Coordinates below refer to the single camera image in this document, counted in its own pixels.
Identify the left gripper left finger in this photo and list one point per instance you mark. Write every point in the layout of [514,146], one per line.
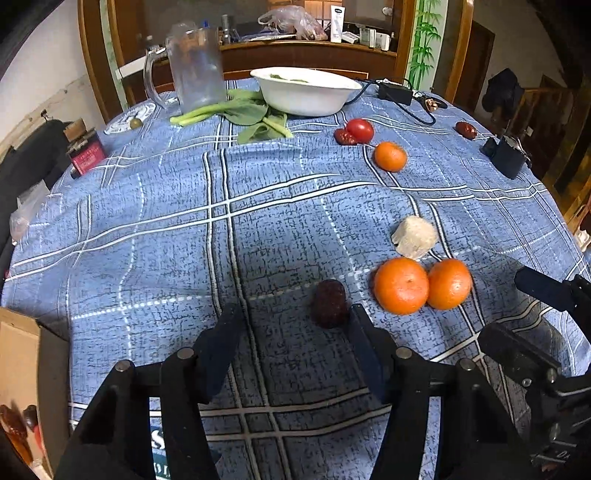
[215,349]

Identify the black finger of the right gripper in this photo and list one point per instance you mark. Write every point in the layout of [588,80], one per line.
[571,296]

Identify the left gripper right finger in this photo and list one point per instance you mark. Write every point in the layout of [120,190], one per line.
[373,348]

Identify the orange mandarin left of pair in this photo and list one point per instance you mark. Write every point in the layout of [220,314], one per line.
[401,286]

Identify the orange mandarin of pair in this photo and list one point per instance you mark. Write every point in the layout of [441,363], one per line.
[401,286]
[450,284]

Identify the orange mandarin right of pair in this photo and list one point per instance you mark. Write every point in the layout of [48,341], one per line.
[450,284]

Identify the corn piece far right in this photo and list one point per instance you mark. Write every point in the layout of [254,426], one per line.
[415,237]

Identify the blue plaid tablecloth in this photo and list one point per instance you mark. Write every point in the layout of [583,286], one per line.
[136,257]

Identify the brown cardboard box tray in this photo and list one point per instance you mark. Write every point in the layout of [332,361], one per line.
[34,371]

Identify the far orange mandarin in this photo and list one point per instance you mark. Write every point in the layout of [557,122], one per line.
[390,156]

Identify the red date table edge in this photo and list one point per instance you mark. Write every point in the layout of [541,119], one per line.
[467,130]

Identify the far small red date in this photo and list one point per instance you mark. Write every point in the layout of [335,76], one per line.
[343,137]

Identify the far small red tomato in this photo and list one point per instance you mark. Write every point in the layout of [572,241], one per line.
[361,130]

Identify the pink black small box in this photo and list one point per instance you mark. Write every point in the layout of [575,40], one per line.
[85,153]

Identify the clear plastic bag on sofa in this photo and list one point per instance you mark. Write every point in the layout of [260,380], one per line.
[28,205]

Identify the small green olive fruit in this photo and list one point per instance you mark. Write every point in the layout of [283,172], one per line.
[135,123]

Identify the green leafy vegetable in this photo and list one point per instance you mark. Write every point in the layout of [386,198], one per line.
[246,109]

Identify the black power adapter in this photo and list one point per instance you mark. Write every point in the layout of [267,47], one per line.
[395,93]

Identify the black leather sofa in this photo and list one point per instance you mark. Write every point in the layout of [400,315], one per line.
[42,156]

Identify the white bowl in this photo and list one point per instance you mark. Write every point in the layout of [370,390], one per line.
[304,92]

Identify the wooden sideboard counter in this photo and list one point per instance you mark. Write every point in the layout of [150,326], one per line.
[350,60]

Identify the clear glass pitcher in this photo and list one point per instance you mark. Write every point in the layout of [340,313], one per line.
[195,64]

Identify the white carton on counter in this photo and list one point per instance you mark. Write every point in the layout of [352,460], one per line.
[337,23]

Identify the plastic bag on counter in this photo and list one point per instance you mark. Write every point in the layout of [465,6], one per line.
[293,19]

